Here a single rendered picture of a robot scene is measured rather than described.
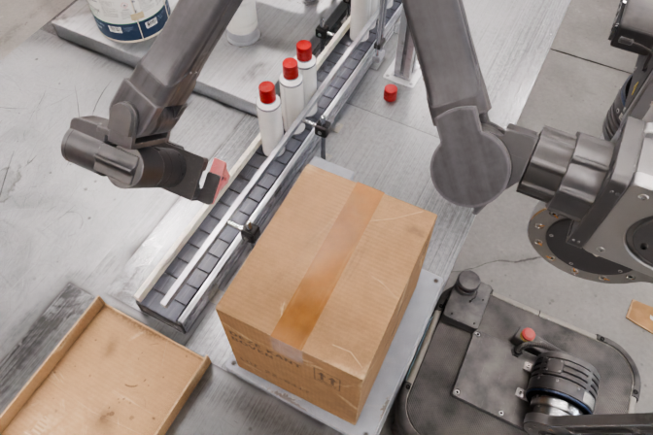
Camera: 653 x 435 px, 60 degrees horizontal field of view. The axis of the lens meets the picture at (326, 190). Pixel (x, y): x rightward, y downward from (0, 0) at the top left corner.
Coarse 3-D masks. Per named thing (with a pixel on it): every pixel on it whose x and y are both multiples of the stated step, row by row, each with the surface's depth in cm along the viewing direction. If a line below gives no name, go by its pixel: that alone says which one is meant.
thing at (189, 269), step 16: (352, 48) 139; (336, 64) 136; (320, 96) 131; (304, 112) 127; (272, 160) 120; (256, 176) 117; (224, 224) 111; (208, 240) 108; (192, 272) 106; (176, 288) 103
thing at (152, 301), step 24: (336, 48) 151; (360, 48) 151; (312, 120) 136; (288, 144) 132; (240, 192) 125; (264, 192) 125; (216, 216) 121; (240, 216) 121; (192, 240) 118; (216, 264) 115; (168, 288) 112; (192, 288) 112; (168, 312) 109
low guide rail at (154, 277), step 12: (348, 24) 151; (336, 36) 148; (324, 60) 146; (252, 144) 128; (240, 168) 125; (228, 180) 122; (204, 204) 119; (204, 216) 118; (192, 228) 116; (180, 240) 114; (168, 252) 112; (168, 264) 112; (156, 276) 110; (144, 288) 108
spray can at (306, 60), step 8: (304, 40) 122; (296, 48) 121; (304, 48) 121; (296, 56) 124; (304, 56) 122; (312, 56) 125; (304, 64) 124; (312, 64) 124; (304, 72) 125; (312, 72) 126; (304, 80) 127; (312, 80) 127; (304, 88) 129; (312, 88) 130; (304, 96) 131; (304, 104) 133; (312, 112) 136
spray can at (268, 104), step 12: (264, 84) 115; (264, 96) 115; (276, 96) 118; (264, 108) 117; (276, 108) 117; (264, 120) 119; (276, 120) 120; (264, 132) 123; (276, 132) 123; (264, 144) 126; (276, 144) 126
